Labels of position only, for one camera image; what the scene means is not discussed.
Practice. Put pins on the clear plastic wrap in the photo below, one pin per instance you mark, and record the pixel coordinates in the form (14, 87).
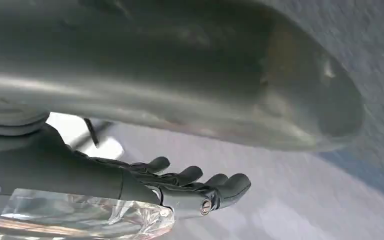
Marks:
(79, 215)

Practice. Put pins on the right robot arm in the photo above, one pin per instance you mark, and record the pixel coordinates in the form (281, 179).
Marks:
(6, 122)

